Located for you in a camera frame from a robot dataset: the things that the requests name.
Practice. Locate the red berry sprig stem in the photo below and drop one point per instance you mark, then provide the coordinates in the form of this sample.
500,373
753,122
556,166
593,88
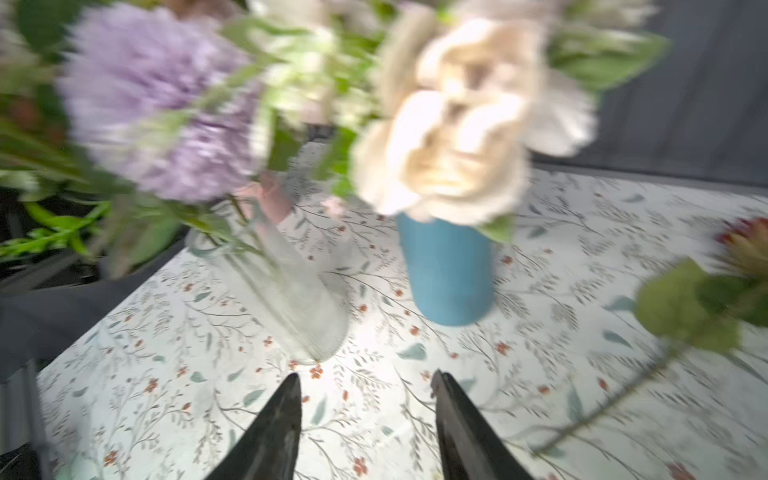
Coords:
690,308

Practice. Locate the teal ceramic vase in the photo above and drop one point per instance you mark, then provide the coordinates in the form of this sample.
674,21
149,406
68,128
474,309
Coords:
450,270

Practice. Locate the floral patterned table mat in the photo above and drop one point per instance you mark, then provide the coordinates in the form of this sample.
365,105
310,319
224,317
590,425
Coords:
166,383

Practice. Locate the purple white flower bunch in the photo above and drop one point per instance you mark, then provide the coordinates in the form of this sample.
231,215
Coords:
123,122

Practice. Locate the cream peony flower stem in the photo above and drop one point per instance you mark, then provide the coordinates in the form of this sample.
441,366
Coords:
462,107

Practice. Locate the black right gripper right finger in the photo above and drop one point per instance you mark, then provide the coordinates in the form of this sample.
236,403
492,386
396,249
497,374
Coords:
469,447

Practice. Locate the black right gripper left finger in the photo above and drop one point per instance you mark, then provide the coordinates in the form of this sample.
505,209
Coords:
269,447

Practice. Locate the clear ribbed glass vase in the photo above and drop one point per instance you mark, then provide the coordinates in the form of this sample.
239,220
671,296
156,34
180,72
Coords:
275,284

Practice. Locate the pink pencil cup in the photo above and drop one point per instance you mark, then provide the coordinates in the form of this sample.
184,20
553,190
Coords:
274,203

